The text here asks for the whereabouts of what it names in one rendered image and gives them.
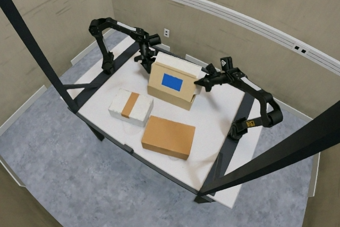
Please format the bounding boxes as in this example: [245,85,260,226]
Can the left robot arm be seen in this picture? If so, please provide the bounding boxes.
[89,17,161,75]

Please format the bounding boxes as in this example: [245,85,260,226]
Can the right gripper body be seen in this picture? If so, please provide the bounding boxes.
[204,72,224,92]

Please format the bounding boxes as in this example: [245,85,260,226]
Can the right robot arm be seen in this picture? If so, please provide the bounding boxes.
[206,57,283,143]

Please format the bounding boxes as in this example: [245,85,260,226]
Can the white cardboard box with tan tape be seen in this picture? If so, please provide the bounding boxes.
[108,88,154,128]

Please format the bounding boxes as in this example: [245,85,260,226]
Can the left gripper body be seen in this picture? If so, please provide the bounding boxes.
[134,47,156,62]

